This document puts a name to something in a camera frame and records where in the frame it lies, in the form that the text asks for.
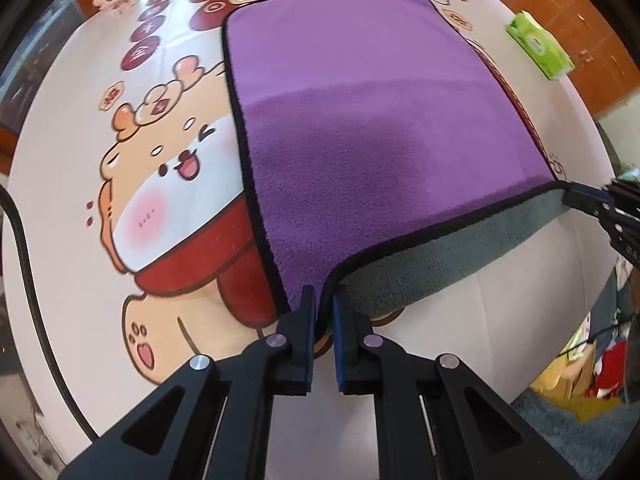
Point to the wooden cabinet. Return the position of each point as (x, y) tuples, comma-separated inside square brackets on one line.
[(604, 73)]

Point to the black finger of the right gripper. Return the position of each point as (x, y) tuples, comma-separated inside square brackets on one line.
[(592, 201)]

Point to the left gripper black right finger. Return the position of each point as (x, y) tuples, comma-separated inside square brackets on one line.
[(435, 418)]

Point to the purple and grey towel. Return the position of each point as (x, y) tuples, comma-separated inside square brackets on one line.
[(380, 151)]

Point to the green tissue pack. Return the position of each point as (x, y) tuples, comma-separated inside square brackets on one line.
[(544, 50)]

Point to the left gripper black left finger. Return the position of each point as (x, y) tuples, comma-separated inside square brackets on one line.
[(210, 419)]

